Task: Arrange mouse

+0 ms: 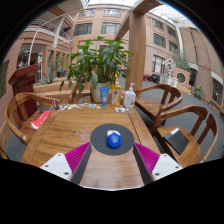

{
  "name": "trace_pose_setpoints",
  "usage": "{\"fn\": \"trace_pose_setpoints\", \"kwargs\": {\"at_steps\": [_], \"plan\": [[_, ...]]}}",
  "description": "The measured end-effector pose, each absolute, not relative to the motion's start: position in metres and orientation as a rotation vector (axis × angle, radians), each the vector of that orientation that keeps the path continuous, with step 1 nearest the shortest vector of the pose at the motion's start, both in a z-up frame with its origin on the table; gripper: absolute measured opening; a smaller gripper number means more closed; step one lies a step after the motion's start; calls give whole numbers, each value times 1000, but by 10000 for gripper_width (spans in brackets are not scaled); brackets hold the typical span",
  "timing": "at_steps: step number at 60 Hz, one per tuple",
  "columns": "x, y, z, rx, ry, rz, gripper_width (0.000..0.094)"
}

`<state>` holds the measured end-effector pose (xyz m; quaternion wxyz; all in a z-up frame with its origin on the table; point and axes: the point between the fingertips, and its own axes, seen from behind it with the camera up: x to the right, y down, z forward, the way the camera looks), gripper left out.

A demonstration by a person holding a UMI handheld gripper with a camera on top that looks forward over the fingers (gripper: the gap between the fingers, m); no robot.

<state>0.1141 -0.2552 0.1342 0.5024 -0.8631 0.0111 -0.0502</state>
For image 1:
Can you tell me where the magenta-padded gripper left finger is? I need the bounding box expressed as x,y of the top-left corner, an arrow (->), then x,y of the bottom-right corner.
40,141 -> 93,185

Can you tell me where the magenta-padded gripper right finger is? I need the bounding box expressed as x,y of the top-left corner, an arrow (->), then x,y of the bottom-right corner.
132,141 -> 184,186

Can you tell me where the blue and white computer mouse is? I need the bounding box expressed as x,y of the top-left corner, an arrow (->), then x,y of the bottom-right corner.
105,129 -> 122,150

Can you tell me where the black round mouse pad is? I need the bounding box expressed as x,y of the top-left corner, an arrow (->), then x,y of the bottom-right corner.
90,123 -> 135,156

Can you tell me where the black notebook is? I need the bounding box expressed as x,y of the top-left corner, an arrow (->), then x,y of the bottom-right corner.
163,127 -> 190,156

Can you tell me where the red and white packet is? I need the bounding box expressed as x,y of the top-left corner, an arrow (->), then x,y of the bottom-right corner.
30,110 -> 53,130

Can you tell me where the black binder clip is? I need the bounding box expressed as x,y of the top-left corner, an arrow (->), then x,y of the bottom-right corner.
49,99 -> 60,112

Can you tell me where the wooden armchair with black notebook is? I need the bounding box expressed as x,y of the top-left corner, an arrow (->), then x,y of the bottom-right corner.
149,105 -> 219,168

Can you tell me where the wooden armchair with empty seat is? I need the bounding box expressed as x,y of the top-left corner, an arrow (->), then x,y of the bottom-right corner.
134,83 -> 184,126

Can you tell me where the wooden chair behind plant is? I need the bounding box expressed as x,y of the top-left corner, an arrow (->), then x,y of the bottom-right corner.
68,88 -> 94,104

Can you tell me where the wooden armchair with red packet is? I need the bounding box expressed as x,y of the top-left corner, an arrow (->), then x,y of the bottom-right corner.
4,92 -> 60,146

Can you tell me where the white pump bottle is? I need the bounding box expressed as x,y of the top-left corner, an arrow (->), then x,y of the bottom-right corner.
123,82 -> 137,109

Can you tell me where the yellow flowering plant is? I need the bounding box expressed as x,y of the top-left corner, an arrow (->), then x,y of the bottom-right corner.
193,84 -> 204,99

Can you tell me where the blue squeeze tube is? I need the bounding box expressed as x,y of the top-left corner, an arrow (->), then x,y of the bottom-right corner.
99,86 -> 110,108

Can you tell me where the spiky green agave plant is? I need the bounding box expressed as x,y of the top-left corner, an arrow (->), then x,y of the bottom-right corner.
39,71 -> 58,85

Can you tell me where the yellow liquid soap bottle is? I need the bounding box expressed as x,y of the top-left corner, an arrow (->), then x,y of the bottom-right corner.
110,79 -> 123,108

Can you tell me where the dark red wooden lectern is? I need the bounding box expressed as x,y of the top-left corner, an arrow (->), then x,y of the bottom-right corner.
8,64 -> 40,119

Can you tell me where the white outdoor sculpture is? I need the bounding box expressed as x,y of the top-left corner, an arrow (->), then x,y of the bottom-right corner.
165,58 -> 178,78

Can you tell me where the green plant in white pot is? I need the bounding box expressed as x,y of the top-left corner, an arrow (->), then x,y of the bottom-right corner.
59,35 -> 134,103

